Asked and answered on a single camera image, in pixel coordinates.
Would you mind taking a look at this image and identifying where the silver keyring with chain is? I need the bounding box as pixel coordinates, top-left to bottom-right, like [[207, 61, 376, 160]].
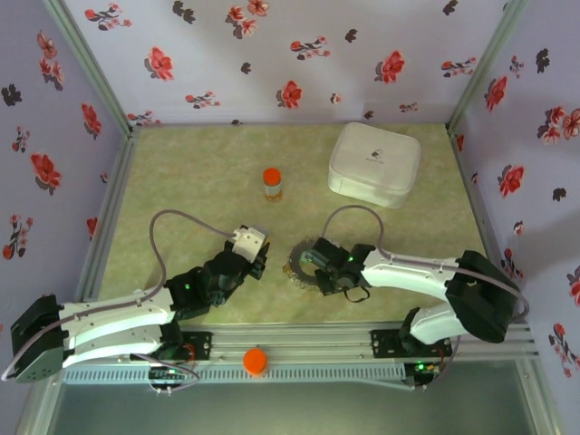
[[281, 236, 339, 291]]

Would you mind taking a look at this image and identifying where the orange round button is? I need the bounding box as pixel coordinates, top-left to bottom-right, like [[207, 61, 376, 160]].
[[242, 347, 269, 377]]

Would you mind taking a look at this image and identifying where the orange-capped small bottle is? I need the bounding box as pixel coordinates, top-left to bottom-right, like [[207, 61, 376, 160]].
[[261, 167, 285, 204]]

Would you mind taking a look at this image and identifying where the white zippered pouch case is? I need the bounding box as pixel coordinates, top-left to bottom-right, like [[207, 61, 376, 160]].
[[326, 121, 421, 209]]

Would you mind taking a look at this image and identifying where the small circuit board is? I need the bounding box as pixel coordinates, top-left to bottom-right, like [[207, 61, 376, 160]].
[[410, 360, 443, 391], [149, 362, 191, 386]]

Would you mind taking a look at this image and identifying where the thin grey wire loop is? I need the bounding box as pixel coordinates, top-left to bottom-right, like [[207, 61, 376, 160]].
[[130, 352, 203, 396]]

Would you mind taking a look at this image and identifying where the grey slotted cable duct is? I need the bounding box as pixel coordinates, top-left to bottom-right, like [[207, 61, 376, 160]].
[[61, 361, 407, 386]]

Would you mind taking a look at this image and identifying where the grey aluminium frame rail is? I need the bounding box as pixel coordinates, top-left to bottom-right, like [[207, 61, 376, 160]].
[[74, 126, 142, 303], [447, 126, 520, 324]]

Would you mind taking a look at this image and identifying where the grey aluminium frame post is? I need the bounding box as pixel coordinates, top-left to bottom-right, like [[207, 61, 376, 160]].
[[41, 0, 135, 135], [446, 0, 532, 132], [516, 357, 559, 435], [15, 382, 64, 435]]

